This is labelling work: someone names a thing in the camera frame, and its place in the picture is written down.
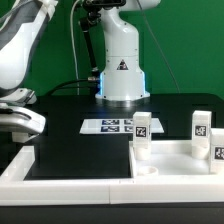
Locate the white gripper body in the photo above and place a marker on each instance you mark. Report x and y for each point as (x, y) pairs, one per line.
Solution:
(20, 119)

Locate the white square tabletop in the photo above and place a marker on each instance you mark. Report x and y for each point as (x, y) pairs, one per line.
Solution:
(172, 159)

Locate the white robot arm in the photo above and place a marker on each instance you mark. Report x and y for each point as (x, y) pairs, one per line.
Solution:
(19, 34)

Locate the white U-shaped obstacle fence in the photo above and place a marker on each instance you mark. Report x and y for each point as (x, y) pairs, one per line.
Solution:
(147, 185)

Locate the white fiducial marker sheet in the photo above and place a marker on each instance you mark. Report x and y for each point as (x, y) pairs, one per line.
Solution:
(109, 126)

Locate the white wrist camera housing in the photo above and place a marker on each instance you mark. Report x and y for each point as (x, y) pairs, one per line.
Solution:
(21, 97)

